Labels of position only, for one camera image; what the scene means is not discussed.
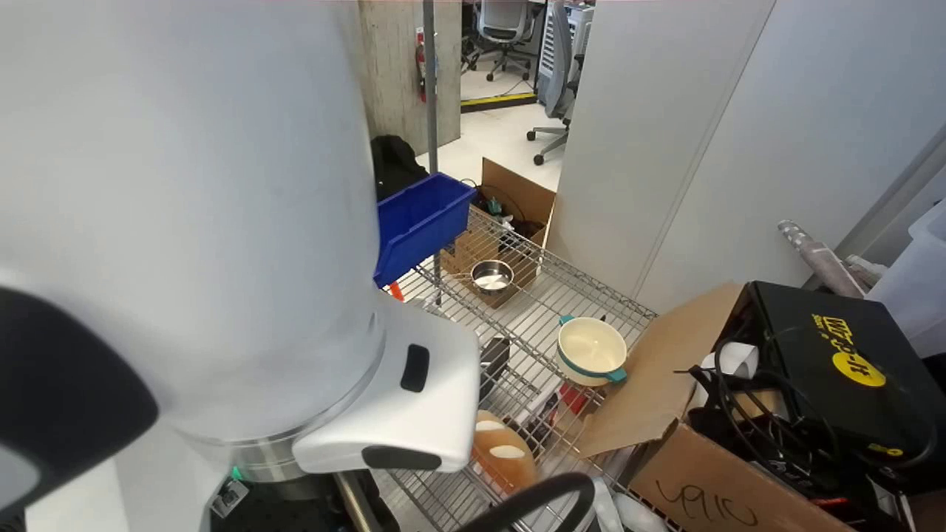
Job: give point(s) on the brown bread roll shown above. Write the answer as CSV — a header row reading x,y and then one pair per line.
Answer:
x,y
505,455

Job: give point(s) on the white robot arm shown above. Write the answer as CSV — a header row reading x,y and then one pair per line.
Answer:
x,y
187,267

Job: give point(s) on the small steel bowl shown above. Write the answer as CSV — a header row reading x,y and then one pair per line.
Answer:
x,y
491,276

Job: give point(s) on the small cardboard box on shelf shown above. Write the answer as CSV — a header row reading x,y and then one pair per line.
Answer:
x,y
506,220

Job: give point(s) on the blue plastic bin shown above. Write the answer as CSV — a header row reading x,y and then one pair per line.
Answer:
x,y
419,223

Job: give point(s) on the grey office chair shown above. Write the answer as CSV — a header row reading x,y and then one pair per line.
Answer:
x,y
559,67

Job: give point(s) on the metal shelf pole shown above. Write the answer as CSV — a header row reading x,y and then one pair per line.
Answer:
x,y
429,84

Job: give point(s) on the open cardboard box right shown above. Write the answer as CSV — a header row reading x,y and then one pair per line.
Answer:
x,y
725,455

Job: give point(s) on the black box with yellow sticker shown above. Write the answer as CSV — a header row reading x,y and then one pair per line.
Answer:
x,y
849,369

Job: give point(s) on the wire metal shelf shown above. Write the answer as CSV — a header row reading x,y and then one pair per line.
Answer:
x,y
524,385

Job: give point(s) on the cream bowl with teal handles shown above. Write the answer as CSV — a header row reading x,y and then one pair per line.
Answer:
x,y
593,354

